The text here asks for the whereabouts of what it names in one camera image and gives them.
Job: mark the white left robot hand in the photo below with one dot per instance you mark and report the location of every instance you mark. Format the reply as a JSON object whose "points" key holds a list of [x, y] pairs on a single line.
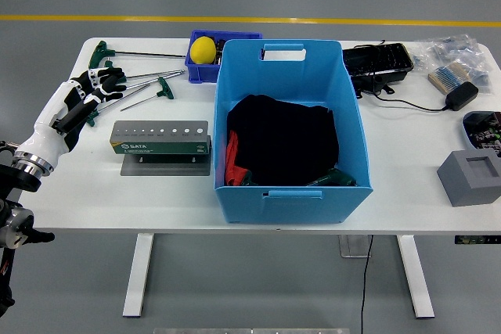
{"points": [[47, 138]]}

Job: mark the green hex key stand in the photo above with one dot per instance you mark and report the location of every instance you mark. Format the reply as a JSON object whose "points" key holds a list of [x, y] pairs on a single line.
{"points": [[164, 148]]}

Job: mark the large light blue folding box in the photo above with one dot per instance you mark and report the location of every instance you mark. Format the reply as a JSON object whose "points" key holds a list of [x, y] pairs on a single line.
{"points": [[293, 205]]}

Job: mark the white table leg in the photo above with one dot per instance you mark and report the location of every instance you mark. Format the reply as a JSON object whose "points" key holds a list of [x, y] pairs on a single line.
{"points": [[139, 271], [415, 271]]}

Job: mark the small dark blue bin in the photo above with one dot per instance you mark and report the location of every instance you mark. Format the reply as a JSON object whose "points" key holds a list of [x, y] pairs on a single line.
{"points": [[199, 74]]}

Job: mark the yellow foam ball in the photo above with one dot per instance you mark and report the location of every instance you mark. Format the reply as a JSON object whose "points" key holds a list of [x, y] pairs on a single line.
{"points": [[202, 50]]}

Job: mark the red cloth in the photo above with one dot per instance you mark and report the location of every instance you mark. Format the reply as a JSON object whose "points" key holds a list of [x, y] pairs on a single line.
{"points": [[233, 154]]}

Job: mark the black parts in bin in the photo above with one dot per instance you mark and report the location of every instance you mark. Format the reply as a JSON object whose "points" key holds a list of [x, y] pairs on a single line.
{"points": [[220, 48]]}

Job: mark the black cloth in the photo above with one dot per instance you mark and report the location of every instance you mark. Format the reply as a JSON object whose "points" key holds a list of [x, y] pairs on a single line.
{"points": [[285, 142]]}

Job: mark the grey metal floor plate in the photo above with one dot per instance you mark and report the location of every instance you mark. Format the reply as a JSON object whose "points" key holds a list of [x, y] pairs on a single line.
{"points": [[350, 246]]}

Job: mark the black plastic tray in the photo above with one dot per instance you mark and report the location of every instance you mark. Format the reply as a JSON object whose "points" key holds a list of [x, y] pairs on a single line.
{"points": [[375, 58]]}

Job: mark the taped resistor strip bundle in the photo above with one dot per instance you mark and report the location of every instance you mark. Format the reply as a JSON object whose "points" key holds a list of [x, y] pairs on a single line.
{"points": [[448, 76]]}

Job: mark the clear bag of components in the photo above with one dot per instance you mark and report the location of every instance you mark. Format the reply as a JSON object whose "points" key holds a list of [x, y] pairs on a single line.
{"points": [[450, 48]]}

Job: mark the light blue parts tray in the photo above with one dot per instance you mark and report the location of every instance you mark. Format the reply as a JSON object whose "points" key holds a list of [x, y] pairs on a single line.
{"points": [[466, 134]]}

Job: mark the grey block with square recess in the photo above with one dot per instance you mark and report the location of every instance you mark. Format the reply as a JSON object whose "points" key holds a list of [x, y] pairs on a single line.
{"points": [[466, 189]]}

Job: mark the dark electronic parts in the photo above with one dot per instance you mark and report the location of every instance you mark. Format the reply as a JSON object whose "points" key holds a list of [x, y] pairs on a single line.
{"points": [[485, 134]]}

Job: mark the black table control panel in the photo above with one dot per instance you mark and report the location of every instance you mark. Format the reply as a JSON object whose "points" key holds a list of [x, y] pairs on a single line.
{"points": [[477, 239]]}

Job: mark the black plastic bracket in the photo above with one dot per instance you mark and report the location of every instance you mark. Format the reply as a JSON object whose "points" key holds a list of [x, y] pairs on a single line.
{"points": [[368, 83]]}

